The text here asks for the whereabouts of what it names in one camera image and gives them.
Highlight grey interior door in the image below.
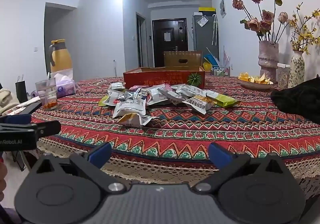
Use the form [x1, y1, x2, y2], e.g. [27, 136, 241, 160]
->
[136, 12, 147, 67]

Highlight storage rack with bottles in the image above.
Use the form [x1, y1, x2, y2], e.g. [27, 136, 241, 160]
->
[211, 64, 231, 77]

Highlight black cloth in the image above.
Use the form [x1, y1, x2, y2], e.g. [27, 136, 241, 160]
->
[270, 77, 320, 124]

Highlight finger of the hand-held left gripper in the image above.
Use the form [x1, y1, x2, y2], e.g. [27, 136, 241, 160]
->
[0, 121, 62, 137]
[0, 115, 32, 126]

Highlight red cardboard box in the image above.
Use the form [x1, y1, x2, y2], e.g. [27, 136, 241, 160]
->
[123, 66, 206, 89]

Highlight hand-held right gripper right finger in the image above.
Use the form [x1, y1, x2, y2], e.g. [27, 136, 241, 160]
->
[194, 142, 290, 194]

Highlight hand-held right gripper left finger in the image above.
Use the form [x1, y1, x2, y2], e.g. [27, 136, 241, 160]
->
[30, 142, 127, 194]

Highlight purple tissue pack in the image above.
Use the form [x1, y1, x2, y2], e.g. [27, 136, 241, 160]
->
[50, 69, 77, 95]

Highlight floral ceramic vase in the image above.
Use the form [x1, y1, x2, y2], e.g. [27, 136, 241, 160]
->
[288, 50, 305, 88]

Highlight yellow flower branches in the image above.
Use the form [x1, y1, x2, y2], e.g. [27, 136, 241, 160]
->
[289, 2, 320, 54]

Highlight white folded umbrella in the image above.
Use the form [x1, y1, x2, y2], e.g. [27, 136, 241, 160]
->
[211, 14, 218, 45]

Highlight pile of orange peels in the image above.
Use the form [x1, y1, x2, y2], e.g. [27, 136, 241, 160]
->
[238, 72, 273, 85]

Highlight pile of snack packets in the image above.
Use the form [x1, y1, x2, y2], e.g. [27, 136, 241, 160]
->
[98, 82, 241, 128]

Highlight white-lidded clear canister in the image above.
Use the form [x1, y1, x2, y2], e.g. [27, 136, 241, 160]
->
[277, 63, 291, 89]

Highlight pink ceramic vase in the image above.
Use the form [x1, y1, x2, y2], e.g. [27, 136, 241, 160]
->
[258, 40, 280, 84]

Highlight yellow thermos jug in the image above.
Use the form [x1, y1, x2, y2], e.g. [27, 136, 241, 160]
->
[49, 39, 73, 73]

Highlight clear glass jar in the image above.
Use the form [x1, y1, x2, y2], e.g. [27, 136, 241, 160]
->
[35, 78, 58, 111]

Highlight beige cloth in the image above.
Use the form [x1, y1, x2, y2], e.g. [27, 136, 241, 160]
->
[0, 89, 20, 114]

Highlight dark front door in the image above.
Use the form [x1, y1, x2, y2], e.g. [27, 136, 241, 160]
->
[152, 19, 188, 67]

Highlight dried pink roses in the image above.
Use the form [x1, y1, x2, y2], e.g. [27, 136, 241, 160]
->
[230, 0, 289, 42]

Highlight wall picture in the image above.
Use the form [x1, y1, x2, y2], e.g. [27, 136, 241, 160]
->
[219, 0, 227, 18]

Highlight grey refrigerator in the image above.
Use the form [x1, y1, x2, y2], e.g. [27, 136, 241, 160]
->
[192, 12, 219, 64]

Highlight black paper bag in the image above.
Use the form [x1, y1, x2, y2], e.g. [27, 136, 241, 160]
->
[15, 74, 28, 104]

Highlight blue plastic dustpan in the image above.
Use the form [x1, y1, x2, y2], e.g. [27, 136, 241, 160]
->
[204, 47, 220, 67]

